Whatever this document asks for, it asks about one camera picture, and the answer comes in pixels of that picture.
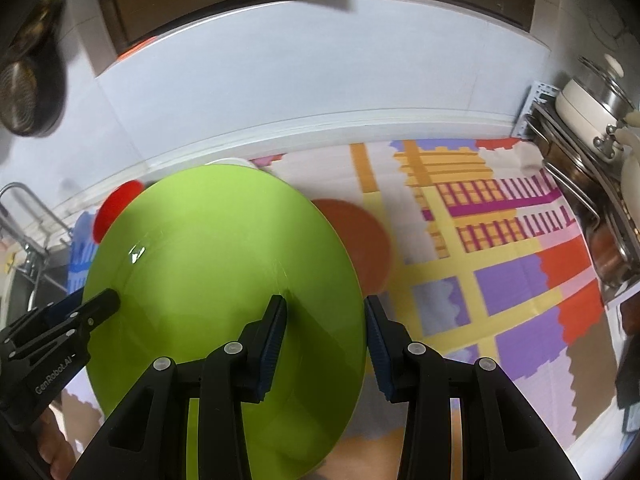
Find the person's left hand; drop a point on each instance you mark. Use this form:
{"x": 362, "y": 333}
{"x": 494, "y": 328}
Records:
{"x": 52, "y": 440}

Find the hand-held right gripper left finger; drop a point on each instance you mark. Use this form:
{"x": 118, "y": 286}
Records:
{"x": 272, "y": 350}

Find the red bowl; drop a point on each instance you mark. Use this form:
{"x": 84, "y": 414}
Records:
{"x": 117, "y": 205}

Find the black frying pan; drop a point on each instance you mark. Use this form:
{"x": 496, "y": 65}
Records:
{"x": 30, "y": 90}

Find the steel pot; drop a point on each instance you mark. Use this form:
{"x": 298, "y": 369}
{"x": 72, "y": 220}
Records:
{"x": 610, "y": 250}
{"x": 565, "y": 160}

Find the green plate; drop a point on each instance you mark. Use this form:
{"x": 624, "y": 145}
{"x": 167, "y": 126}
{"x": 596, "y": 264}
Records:
{"x": 210, "y": 260}

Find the colourful patchwork table mat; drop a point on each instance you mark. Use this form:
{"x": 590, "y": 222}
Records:
{"x": 500, "y": 285}

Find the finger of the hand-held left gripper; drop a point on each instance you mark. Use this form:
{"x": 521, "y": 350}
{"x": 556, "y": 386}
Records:
{"x": 102, "y": 305}
{"x": 62, "y": 307}

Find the white pot rack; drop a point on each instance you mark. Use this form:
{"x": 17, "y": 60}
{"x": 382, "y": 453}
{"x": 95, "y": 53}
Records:
{"x": 537, "y": 95}

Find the thin gooseneck faucet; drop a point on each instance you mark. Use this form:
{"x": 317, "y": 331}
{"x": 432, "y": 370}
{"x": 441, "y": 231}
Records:
{"x": 10, "y": 186}

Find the white pot with lid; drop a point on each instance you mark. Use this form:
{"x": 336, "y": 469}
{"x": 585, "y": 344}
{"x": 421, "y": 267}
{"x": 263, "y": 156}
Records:
{"x": 575, "y": 105}

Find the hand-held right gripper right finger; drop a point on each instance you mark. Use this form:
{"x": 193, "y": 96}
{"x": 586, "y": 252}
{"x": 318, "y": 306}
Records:
{"x": 377, "y": 355}

